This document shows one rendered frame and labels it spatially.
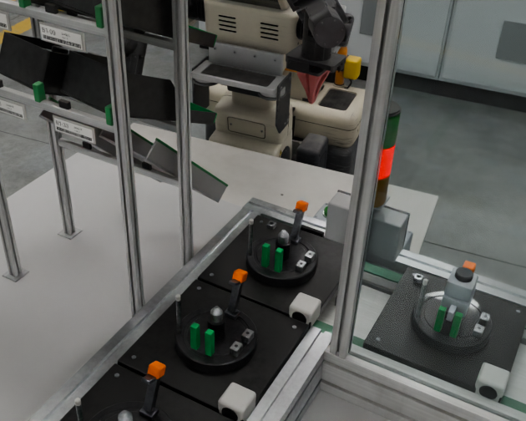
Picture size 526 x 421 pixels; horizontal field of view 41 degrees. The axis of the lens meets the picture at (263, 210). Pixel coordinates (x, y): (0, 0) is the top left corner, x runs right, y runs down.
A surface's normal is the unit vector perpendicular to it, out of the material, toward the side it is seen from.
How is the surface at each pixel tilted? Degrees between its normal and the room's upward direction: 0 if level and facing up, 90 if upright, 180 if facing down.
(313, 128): 90
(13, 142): 0
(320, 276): 0
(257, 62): 90
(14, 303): 0
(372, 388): 90
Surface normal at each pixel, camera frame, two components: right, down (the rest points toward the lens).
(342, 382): -0.48, 0.49
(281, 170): 0.04, -0.81
